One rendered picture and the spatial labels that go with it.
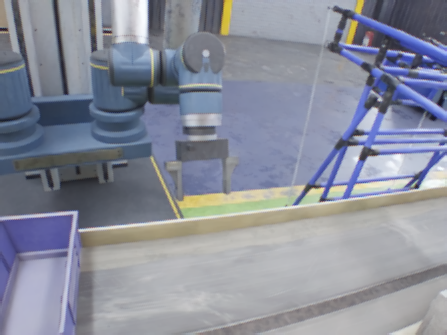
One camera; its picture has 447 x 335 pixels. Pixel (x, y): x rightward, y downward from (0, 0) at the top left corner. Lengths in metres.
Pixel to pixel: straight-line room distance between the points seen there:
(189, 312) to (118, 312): 0.17
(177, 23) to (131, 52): 0.39
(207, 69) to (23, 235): 0.62
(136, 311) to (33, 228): 0.33
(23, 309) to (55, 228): 0.20
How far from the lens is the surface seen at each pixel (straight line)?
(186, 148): 0.71
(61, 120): 1.54
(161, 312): 0.77
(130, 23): 0.87
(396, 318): 0.95
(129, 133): 1.32
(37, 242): 0.89
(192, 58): 0.71
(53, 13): 1.57
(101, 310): 0.79
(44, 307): 0.83
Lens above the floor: 1.42
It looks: 32 degrees down
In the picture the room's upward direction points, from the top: 9 degrees clockwise
